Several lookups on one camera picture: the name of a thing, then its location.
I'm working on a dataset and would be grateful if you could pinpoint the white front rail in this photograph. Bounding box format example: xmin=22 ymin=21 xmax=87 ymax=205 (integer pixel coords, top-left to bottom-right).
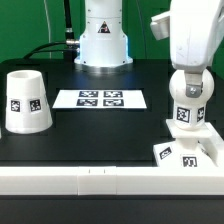
xmin=0 ymin=167 xmax=224 ymax=195

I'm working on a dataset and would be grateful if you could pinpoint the black vertical cable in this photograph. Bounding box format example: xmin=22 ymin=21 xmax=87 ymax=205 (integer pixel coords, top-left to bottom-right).
xmin=63 ymin=0 xmax=75 ymax=41

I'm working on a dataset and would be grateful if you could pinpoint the white lamp base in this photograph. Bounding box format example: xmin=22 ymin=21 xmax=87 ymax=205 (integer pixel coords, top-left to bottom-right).
xmin=153 ymin=119 xmax=224 ymax=169

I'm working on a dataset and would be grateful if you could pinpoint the black cable with connector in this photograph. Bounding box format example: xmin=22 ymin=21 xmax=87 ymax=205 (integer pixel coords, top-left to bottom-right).
xmin=23 ymin=38 xmax=81 ymax=61

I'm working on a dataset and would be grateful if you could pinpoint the white marker sheet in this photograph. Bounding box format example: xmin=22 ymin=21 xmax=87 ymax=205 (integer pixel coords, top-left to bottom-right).
xmin=53 ymin=90 xmax=147 ymax=109

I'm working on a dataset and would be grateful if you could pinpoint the thin white cable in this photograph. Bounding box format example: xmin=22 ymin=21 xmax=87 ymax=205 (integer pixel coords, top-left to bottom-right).
xmin=43 ymin=0 xmax=54 ymax=60

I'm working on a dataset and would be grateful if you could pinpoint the white lamp shade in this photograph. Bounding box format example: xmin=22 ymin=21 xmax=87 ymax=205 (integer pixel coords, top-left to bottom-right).
xmin=5 ymin=70 xmax=52 ymax=134

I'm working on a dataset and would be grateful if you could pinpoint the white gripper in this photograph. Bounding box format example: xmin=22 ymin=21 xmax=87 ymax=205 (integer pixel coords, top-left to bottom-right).
xmin=150 ymin=0 xmax=224 ymax=98

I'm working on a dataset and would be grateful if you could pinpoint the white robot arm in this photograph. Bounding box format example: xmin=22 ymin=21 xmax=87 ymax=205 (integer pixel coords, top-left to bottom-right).
xmin=75 ymin=0 xmax=224 ymax=98

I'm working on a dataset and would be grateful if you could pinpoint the white lamp bulb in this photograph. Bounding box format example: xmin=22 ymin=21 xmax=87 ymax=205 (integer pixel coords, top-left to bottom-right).
xmin=169 ymin=69 xmax=214 ymax=130

